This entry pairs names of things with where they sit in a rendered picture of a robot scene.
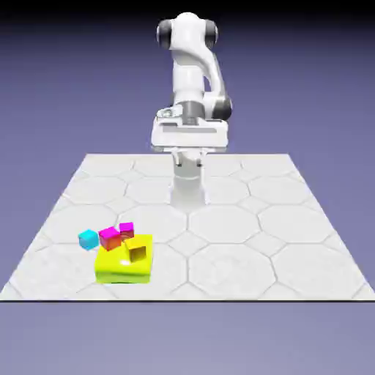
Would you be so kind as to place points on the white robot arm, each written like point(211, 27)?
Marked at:
point(190, 47)

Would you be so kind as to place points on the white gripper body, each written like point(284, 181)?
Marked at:
point(189, 137)

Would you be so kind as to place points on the small cyan cube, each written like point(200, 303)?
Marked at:
point(88, 239)

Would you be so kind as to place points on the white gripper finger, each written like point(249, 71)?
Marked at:
point(199, 160)
point(177, 160)

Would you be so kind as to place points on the small yellow cube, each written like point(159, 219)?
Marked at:
point(136, 249)

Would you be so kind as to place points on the large yellow box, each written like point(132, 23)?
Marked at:
point(124, 263)

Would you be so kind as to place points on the small magenta cube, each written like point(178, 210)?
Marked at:
point(109, 238)
point(127, 229)

